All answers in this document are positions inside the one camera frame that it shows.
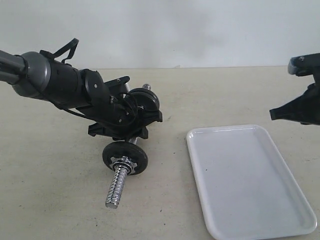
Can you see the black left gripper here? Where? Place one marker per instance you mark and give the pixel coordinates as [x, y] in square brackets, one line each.
[137, 127]

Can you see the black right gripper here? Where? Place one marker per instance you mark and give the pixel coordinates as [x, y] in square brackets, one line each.
[304, 109]

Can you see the black weight plate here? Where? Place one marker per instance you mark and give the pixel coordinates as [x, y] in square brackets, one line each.
[147, 101]
[129, 154]

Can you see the chrome threaded dumbbell bar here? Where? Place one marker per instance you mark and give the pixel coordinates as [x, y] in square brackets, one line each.
[117, 184]

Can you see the white rectangular tray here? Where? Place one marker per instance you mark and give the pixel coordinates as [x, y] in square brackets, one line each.
[245, 187]

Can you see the black weight plate end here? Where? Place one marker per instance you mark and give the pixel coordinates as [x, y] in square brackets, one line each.
[140, 89]

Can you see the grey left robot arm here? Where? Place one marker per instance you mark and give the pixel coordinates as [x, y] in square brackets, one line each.
[116, 111]

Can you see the chrome spin-lock collar nut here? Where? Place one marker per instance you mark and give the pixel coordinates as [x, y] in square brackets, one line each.
[123, 161]

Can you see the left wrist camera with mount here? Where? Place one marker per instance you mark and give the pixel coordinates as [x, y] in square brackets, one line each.
[118, 85]

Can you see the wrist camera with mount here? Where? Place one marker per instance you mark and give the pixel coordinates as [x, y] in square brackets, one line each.
[304, 65]
[118, 85]

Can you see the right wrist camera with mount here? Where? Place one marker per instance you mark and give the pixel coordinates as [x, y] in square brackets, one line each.
[304, 65]

